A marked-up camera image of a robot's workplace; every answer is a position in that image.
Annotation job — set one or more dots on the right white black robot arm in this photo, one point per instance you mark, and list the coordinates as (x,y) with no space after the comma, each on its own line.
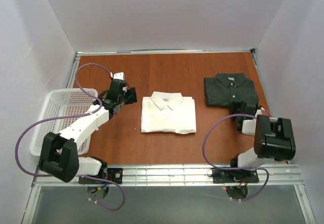
(273,138)

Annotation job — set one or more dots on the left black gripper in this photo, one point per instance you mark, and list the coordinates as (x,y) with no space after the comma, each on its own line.
(129,95)

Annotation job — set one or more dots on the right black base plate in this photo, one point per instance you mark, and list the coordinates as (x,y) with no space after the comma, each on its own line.
(233,176)

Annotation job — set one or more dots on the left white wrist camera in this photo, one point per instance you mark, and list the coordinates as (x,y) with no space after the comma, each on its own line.
(117,76)

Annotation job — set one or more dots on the aluminium table frame rail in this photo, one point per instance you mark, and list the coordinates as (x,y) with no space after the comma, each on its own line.
(197,175)

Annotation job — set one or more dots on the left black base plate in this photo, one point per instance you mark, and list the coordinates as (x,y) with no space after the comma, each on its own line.
(111,174)

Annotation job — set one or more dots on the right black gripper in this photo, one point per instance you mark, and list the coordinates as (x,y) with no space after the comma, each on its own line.
(241,108)

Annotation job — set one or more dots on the white plastic basket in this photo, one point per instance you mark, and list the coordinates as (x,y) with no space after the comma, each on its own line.
(62,102)

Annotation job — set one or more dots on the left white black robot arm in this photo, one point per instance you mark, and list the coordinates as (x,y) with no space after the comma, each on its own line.
(59,155)

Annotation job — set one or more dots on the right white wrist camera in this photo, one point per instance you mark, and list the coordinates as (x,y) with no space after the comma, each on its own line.
(260,111)

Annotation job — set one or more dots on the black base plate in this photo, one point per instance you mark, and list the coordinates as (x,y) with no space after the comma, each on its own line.
(111,174)
(233,176)

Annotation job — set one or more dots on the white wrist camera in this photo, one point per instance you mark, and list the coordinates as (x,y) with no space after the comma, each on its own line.
(117,76)
(260,111)

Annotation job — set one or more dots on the white long sleeve shirt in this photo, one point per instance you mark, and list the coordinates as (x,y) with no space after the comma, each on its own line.
(168,113)

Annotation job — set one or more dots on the dark green shirt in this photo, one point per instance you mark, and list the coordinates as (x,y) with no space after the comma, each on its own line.
(227,88)

